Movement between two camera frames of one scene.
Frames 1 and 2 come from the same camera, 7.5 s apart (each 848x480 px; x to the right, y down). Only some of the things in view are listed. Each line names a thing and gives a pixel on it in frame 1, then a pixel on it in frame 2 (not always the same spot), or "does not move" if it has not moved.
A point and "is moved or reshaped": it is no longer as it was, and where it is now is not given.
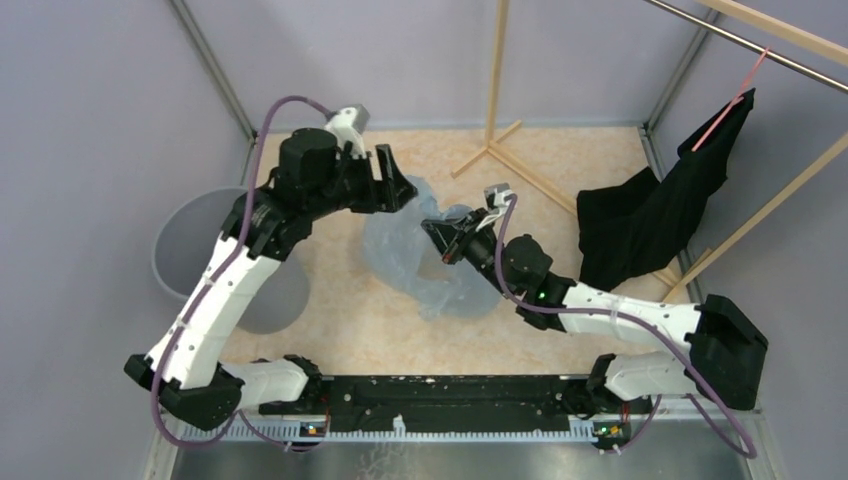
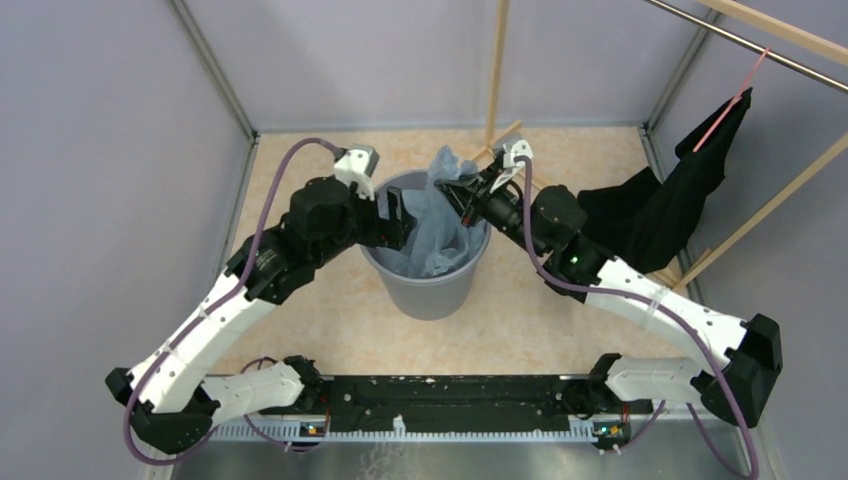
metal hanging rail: [814, 73] does not move
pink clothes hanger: [736, 98] does not move
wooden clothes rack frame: [667, 286] does not move
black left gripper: [387, 195] -> [393, 231]
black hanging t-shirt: [631, 223] does not move
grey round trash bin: [188, 235] -> [423, 297]
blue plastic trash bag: [401, 256] is moved or reshaped
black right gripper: [453, 237] -> [462, 193]
